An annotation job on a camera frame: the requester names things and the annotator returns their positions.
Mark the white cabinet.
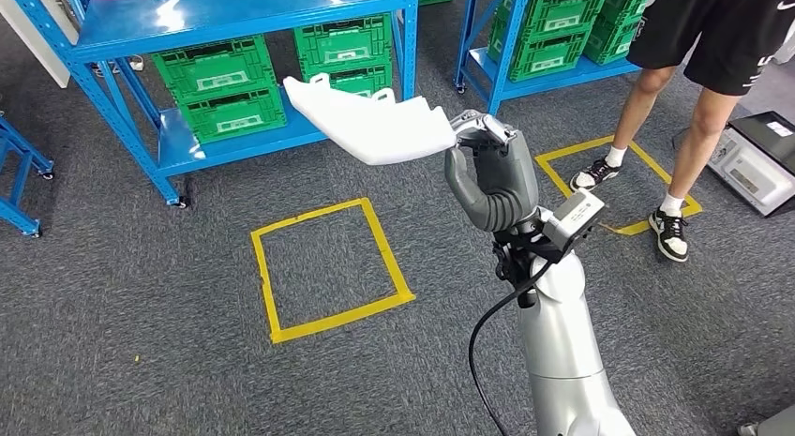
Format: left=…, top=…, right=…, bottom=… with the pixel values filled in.
left=0, top=0, right=70, bottom=90

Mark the small blue metal rack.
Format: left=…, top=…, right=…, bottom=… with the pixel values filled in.
left=0, top=113, right=56, bottom=239

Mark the white plastic car part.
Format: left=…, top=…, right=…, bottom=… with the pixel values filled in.
left=282, top=72, right=458, bottom=167

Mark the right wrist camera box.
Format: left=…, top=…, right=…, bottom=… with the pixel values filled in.
left=493, top=188, right=607, bottom=279

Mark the person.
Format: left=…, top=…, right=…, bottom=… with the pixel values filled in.
left=570, top=0, right=795, bottom=263

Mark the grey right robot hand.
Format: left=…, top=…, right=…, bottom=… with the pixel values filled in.
left=443, top=109, right=540, bottom=228

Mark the yellow floor tape square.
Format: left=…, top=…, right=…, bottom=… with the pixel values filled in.
left=249, top=197, right=416, bottom=346
left=534, top=134, right=704, bottom=237

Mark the blue rack with wheel covers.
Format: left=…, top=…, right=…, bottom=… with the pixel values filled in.
left=453, top=0, right=644, bottom=116

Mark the black and white appliance box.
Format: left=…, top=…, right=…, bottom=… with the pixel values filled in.
left=706, top=110, right=795, bottom=218

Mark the blue metal shelf rack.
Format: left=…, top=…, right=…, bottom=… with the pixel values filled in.
left=6, top=0, right=420, bottom=209

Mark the black camera cable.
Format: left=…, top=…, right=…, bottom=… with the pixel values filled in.
left=467, top=262, right=554, bottom=436

